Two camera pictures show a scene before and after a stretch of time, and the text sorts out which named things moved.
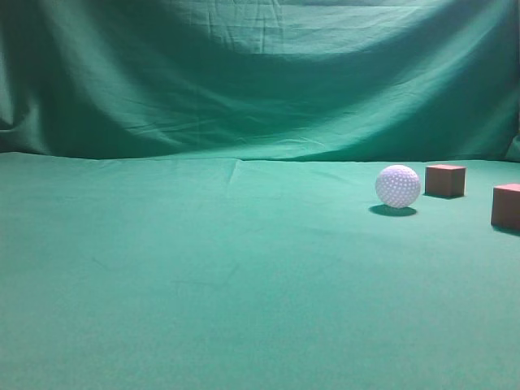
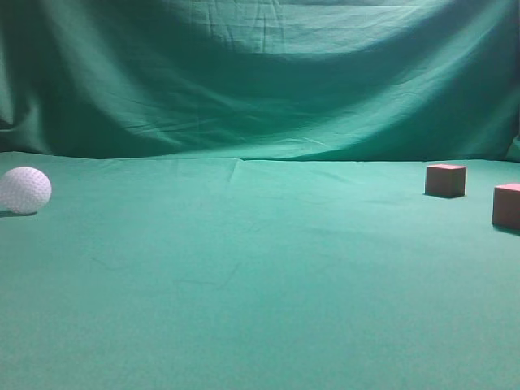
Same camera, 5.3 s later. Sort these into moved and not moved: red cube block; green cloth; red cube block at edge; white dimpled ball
Moved: white dimpled ball
Not moved: red cube block at edge; red cube block; green cloth
